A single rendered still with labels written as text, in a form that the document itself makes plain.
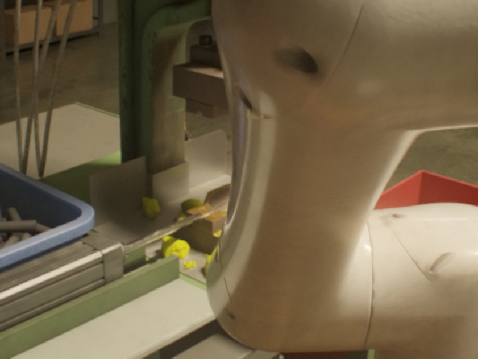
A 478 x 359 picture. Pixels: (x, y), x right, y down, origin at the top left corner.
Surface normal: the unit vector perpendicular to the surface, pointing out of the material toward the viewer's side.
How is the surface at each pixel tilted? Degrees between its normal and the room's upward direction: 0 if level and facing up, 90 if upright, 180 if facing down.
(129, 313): 0
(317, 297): 125
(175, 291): 0
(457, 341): 90
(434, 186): 90
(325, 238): 133
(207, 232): 90
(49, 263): 0
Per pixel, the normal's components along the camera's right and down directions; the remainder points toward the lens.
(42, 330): 0.76, 0.25
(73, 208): -0.64, 0.12
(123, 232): 0.03, -0.93
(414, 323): 0.04, 0.47
